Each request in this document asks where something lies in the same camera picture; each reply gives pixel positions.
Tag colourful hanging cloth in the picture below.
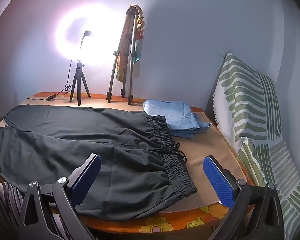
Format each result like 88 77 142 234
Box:
116 4 147 82

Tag gooseneck phone holder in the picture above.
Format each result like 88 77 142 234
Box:
80 31 94 60

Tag orange floral tablecloth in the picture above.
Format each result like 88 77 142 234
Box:
0 92 255 233

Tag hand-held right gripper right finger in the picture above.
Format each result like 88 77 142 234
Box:
203 155 285 240

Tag small black tripod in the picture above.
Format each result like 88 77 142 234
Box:
69 59 92 106

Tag dark striped garment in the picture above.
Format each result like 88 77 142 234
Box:
0 181 73 240

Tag folded light blue cloth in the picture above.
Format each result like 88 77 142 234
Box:
143 99 212 139

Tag black cable with switch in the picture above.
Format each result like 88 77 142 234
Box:
27 59 74 101

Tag ring light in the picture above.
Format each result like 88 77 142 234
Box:
54 10 130 68

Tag tall grey tripod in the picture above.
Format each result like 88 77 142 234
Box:
106 7 138 105

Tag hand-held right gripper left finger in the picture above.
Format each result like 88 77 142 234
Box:
17 153 102 240

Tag green patterned white blanket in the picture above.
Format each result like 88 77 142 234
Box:
212 52 300 240

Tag black pants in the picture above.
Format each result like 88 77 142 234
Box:
0 104 198 222

